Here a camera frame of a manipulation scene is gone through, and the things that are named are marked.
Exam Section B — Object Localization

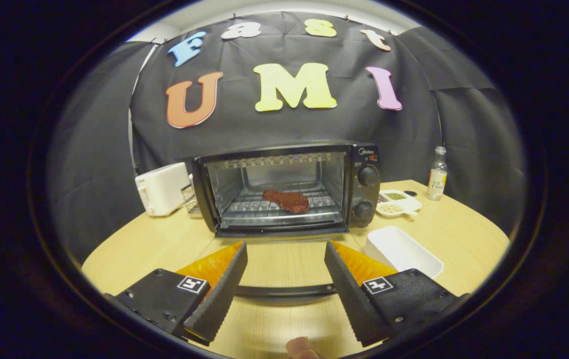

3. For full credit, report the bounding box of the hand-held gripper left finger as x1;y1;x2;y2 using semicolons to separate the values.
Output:
108;242;248;346

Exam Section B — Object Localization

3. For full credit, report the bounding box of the clear glass bottle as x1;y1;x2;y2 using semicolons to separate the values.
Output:
427;146;448;201

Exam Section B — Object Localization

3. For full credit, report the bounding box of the reddish brown meat piece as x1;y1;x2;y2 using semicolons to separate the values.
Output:
263;189;310;214

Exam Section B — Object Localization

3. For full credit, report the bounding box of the metal wire rack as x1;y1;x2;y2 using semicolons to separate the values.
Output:
181;175;203;218

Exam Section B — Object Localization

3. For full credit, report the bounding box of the white divided dish with beans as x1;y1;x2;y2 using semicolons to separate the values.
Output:
376;189;423;218

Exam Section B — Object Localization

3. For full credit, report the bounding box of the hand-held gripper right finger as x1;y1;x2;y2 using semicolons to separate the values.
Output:
324;240;467;347

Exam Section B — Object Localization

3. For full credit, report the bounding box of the black backdrop cloth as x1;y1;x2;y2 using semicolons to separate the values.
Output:
45;11;527;265

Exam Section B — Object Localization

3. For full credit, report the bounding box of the white bread toaster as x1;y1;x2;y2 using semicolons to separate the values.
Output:
135;162;191;217

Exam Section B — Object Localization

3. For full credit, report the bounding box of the black toaster oven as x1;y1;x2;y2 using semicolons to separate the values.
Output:
191;141;381;307

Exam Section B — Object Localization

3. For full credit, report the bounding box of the white rectangular tray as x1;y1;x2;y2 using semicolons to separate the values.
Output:
364;226;444;280

